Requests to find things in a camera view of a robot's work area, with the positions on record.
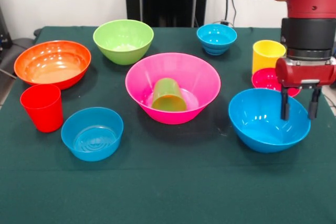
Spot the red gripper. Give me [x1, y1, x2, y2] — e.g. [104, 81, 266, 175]
[275, 57, 336, 121]

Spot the small crimson bowl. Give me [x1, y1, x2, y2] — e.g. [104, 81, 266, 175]
[251, 68, 301, 98]

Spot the large blue bowl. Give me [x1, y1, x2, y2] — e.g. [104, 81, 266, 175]
[228, 88, 311, 154]

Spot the small ribbed light blue bowl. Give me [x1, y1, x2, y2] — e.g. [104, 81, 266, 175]
[196, 23, 238, 56]

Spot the green cup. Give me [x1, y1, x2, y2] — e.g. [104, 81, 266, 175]
[151, 77, 187, 111]

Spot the yellow cup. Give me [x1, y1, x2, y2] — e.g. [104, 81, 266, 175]
[252, 40, 287, 75]

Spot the large magenta bowl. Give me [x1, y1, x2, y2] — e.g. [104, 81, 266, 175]
[124, 52, 222, 125]

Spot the dark green tablecloth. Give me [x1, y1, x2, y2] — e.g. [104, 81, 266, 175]
[0, 26, 336, 224]

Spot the green bowl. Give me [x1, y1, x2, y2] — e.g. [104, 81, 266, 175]
[92, 19, 154, 66]

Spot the blue straight-sided bowl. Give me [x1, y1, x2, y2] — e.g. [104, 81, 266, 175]
[60, 106, 124, 162]

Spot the orange bowl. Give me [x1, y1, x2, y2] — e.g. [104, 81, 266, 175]
[14, 40, 92, 90]

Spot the red cup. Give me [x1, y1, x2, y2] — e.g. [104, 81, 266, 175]
[20, 83, 64, 133]

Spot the black device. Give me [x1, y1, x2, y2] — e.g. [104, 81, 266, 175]
[0, 5, 12, 49]

